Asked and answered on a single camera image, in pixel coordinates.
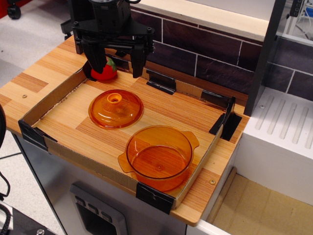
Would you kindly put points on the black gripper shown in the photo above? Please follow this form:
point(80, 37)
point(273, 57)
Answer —
point(113, 22)

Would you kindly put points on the orange transparent pot lid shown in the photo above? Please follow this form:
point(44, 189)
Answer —
point(115, 109)

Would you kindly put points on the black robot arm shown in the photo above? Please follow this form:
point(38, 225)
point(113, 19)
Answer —
point(124, 45)

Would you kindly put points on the orange transparent pot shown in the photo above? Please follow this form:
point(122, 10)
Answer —
point(159, 156)

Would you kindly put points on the red toy strawberry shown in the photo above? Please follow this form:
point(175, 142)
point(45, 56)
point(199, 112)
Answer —
point(109, 71)

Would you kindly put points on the light wooden shelf board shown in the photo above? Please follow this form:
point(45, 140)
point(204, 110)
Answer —
point(211, 17)

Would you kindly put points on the black caster wheel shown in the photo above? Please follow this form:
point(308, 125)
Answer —
point(14, 12)

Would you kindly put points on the cardboard fence with black tape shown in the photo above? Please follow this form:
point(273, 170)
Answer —
point(59, 96)

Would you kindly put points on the white toy sink drainboard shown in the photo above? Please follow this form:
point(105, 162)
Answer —
point(276, 147)

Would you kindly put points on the dark grey shelf post left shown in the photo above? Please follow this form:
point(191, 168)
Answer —
point(80, 10)

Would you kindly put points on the dark grey shelf post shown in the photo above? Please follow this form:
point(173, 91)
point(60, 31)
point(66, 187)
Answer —
point(256, 86)
point(80, 10)

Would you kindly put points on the dark grey shelf post right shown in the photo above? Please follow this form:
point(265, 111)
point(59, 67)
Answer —
point(256, 86)

